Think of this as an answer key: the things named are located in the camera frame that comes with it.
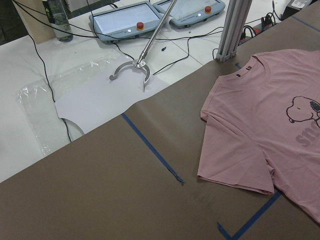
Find clear plastic bag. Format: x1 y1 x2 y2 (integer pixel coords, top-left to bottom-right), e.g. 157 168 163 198
17 57 116 156

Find dark drink bottle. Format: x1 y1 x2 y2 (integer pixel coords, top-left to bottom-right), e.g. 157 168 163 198
42 0 73 43

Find aluminium frame post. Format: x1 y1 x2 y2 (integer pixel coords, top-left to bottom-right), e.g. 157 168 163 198
215 0 252 62

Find metal reacher grabber tool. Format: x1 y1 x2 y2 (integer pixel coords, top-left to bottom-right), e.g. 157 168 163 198
109 0 177 91

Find left teach pendant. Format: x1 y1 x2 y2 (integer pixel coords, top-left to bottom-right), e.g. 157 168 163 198
89 1 163 44

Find teach pendant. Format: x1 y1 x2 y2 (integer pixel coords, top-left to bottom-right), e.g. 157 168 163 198
89 1 163 44
152 0 226 28

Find pink Snoopy t-shirt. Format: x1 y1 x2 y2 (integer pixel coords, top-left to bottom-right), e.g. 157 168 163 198
197 49 320 221

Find right teach pendant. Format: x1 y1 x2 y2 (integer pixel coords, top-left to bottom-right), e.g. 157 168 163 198
152 0 226 28

